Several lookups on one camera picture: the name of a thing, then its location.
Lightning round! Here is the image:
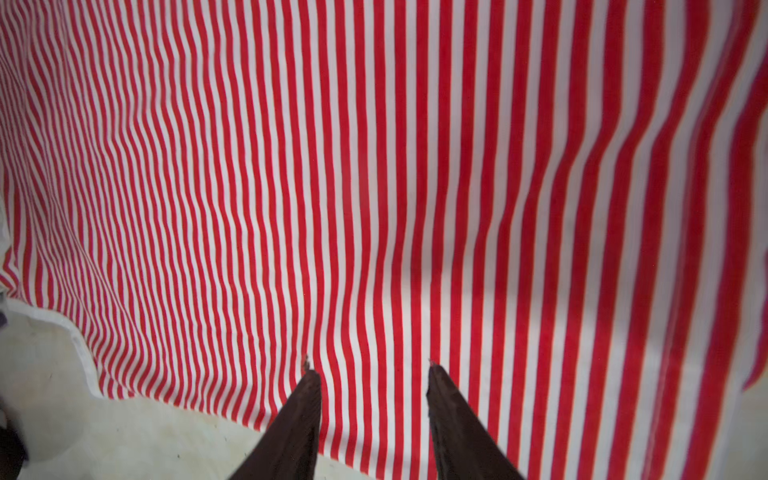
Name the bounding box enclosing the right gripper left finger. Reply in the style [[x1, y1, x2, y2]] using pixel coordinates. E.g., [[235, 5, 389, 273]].
[[230, 359, 322, 479]]

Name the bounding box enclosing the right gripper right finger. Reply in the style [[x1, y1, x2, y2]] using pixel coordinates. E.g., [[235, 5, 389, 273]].
[[426, 363, 523, 480]]

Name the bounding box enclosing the red white striped tank top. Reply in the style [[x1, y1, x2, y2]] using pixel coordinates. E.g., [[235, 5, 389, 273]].
[[1, 1, 767, 479]]

